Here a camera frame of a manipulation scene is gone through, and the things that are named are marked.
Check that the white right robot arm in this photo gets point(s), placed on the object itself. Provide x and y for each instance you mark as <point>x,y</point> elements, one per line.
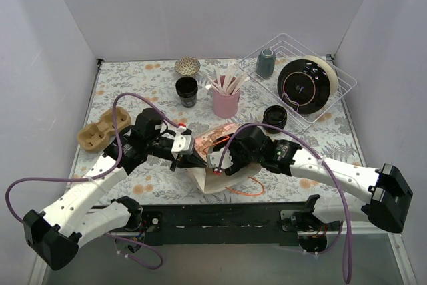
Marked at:
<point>380,196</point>

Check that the cream round plate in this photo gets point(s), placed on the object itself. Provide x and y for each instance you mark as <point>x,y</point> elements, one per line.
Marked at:
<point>333,79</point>

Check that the teal ceramic cup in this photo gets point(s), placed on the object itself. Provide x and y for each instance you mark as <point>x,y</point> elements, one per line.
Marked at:
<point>265,63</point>

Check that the white wire dish rack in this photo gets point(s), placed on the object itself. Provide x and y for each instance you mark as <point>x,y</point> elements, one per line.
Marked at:
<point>288,49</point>

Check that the wrapped straw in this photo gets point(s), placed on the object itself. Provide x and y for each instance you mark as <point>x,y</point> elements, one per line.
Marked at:
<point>230,72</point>
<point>218,80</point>
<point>243,78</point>
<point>214,86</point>

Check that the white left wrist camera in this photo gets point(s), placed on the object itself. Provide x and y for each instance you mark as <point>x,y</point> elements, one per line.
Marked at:
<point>183,143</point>

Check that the small patterned bowl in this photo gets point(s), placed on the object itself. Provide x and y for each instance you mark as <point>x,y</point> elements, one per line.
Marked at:
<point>187,66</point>

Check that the aluminium frame rail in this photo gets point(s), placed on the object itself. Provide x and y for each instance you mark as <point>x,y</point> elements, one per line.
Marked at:
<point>57,247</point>

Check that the pink cylindrical holder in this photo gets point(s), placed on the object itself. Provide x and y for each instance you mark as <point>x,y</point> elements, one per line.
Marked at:
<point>225,106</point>

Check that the brown paper gift bag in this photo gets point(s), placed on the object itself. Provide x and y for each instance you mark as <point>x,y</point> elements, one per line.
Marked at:
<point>204,178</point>

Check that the stack of black cups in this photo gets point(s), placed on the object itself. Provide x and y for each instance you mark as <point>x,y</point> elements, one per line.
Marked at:
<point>187,89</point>

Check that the stack of black lids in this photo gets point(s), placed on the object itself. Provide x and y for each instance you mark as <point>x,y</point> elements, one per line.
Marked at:
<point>276,116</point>

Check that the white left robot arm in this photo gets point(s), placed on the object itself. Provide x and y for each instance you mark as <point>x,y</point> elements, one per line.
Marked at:
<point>71,210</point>

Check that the cardboard cup carrier tray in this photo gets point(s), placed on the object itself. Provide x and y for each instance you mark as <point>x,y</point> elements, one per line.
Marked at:
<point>95,137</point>

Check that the black round plate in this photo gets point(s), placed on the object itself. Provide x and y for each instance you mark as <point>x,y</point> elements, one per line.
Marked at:
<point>304,86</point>

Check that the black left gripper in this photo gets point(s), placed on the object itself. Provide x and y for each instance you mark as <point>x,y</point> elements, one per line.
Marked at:
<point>182,159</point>

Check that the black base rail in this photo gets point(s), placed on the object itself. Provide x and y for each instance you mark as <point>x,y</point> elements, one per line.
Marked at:
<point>227,223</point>

